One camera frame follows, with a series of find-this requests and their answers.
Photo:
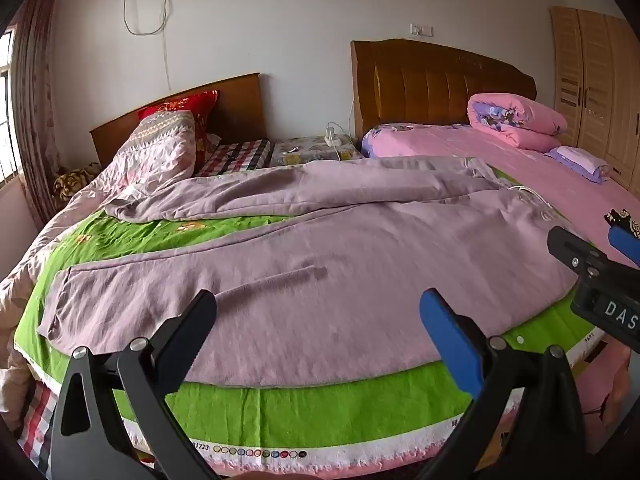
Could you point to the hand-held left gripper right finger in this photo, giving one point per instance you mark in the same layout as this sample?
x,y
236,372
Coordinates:
x,y
447,332

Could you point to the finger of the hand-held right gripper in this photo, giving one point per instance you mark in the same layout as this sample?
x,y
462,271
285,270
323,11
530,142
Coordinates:
x,y
625,240
567,247

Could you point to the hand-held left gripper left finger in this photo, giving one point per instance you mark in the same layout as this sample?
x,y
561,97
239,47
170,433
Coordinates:
x,y
197,312

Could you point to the mauve pants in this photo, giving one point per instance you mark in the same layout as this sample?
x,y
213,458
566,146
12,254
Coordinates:
x,y
300,310

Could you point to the small purple pillow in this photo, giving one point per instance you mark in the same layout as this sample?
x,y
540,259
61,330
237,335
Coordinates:
x,y
580,162

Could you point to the pink bed sheet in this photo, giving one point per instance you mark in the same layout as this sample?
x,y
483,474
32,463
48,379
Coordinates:
x,y
525,172

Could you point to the folded pink quilt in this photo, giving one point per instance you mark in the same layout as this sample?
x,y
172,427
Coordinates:
x,y
520,120

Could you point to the green printed blanket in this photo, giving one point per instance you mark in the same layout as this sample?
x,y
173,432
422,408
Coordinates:
x,y
325,412

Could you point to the light wooden wardrobe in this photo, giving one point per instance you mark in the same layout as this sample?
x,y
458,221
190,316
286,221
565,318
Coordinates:
x,y
595,85

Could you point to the pink white patterned quilt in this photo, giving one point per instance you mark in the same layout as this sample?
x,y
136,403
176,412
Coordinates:
x,y
160,145

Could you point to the yellow brown plush blanket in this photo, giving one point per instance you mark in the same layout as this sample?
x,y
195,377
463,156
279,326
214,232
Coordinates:
x,y
75,182

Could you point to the cloth-covered nightstand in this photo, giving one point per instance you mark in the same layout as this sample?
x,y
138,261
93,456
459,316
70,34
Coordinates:
x,y
310,152

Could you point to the red embroidered pillow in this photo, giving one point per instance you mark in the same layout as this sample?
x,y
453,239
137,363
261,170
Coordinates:
x,y
200,110

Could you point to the plain wooden headboard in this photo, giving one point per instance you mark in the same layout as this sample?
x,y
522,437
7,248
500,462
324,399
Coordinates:
x,y
240,105

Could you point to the padded wooden headboard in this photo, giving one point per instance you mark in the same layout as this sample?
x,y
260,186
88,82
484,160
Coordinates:
x,y
425,85

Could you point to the white power strip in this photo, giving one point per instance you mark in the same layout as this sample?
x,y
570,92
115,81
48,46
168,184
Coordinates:
x,y
331,136

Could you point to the barred window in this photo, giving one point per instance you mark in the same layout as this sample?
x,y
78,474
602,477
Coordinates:
x,y
7,125

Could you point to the pink patterned curtain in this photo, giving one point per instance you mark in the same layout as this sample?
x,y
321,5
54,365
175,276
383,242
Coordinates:
x,y
35,100

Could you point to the white wall socket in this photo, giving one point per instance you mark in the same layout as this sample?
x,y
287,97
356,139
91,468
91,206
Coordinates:
x,y
421,30

